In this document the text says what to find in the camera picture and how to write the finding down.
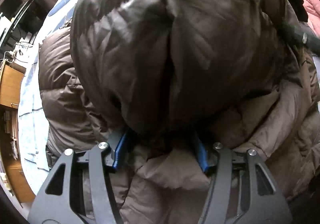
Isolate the brown puffer down jacket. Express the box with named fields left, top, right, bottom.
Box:
left=39, top=0, right=319, bottom=223

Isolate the pink quilt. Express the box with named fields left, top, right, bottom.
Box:
left=303, top=0, right=320, bottom=37

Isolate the wooden bedside desk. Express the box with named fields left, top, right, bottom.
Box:
left=1, top=61, right=35, bottom=203

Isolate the light blue plaid bedsheet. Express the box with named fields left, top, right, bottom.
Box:
left=18, top=0, right=78, bottom=194

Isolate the black monitor screen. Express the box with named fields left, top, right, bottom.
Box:
left=1, top=0, right=43, bottom=52

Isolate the white device with cables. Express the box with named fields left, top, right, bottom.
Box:
left=11, top=37, right=39, bottom=69

